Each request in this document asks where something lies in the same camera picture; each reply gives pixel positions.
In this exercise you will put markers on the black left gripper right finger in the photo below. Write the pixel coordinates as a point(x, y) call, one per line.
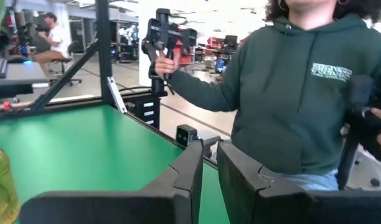
point(271, 202)

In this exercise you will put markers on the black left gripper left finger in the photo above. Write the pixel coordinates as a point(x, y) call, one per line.
point(115, 205)

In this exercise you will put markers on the yellow ribbed glass vase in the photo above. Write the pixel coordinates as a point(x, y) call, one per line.
point(2, 189)

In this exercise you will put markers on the person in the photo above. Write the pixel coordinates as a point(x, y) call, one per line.
point(302, 109)
point(55, 40)

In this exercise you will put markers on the black drawer unit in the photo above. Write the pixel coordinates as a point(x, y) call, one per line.
point(147, 109)

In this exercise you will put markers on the black office chair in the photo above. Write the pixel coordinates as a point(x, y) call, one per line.
point(64, 71)

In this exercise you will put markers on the small red clip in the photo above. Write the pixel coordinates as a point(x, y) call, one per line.
point(5, 105)

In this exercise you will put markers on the grey desk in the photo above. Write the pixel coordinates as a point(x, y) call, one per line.
point(19, 77)

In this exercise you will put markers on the table-level camera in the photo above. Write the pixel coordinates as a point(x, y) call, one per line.
point(182, 135)

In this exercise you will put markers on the white frame bracket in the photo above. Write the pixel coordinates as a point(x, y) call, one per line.
point(117, 95)

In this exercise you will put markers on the black aluminium table frame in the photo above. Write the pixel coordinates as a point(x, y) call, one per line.
point(103, 46)

